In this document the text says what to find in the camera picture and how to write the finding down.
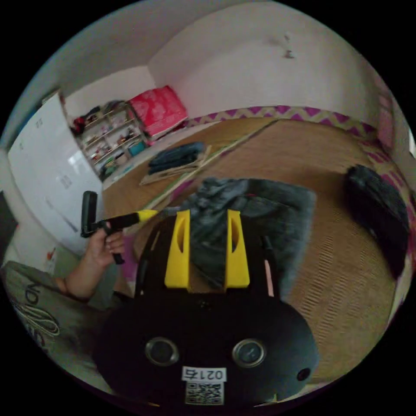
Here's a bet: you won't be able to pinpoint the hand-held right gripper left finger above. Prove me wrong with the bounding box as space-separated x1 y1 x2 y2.
164 209 192 290

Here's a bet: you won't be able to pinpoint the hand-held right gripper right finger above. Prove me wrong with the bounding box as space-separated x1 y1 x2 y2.
226 209 251 290

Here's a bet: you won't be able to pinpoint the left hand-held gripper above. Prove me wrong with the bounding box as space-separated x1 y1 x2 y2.
92 210 159 266

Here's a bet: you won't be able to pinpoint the dark gray jeans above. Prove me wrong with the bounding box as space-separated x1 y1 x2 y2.
159 177 318 303

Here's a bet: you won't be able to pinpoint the person's left forearm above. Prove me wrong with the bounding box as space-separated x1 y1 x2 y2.
55 257 110 300

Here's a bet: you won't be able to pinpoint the person's left hand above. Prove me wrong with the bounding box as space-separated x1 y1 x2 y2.
84 227 126 271

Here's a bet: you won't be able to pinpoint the pile of clothes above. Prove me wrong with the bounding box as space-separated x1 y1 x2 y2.
148 142 206 176

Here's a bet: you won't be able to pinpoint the wooden shelf with goods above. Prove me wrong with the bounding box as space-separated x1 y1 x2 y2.
70 101 151 182

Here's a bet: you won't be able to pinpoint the red printed quilt bundle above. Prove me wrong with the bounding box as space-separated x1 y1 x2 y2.
128 85 189 140

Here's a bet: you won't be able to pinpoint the white cupboard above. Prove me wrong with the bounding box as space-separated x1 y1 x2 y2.
7 92 105 258

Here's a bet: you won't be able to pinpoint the person's body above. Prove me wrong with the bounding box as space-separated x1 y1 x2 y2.
0 257 139 396

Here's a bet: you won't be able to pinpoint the black garment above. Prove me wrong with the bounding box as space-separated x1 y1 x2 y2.
344 164 411 281

